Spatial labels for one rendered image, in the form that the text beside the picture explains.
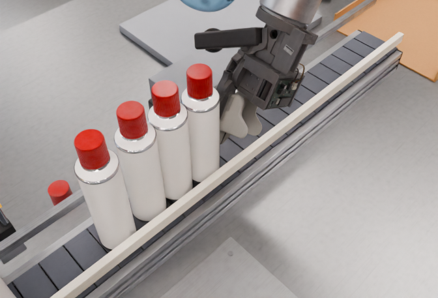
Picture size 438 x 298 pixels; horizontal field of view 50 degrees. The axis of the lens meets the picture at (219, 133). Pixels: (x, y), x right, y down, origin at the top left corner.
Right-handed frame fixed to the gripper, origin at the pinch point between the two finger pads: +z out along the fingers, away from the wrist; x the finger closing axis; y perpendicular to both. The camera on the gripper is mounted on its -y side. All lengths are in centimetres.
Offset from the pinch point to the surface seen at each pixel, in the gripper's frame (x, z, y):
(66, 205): -22.4, 9.8, -2.9
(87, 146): -25.6, -2.5, 1.4
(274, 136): 7.7, -1.6, 4.9
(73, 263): -20.8, 18.3, -0.2
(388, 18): 57, -21, -5
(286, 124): 10.2, -3.5, 4.8
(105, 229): -19.4, 10.9, 2.1
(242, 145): 6.6, 2.5, 0.9
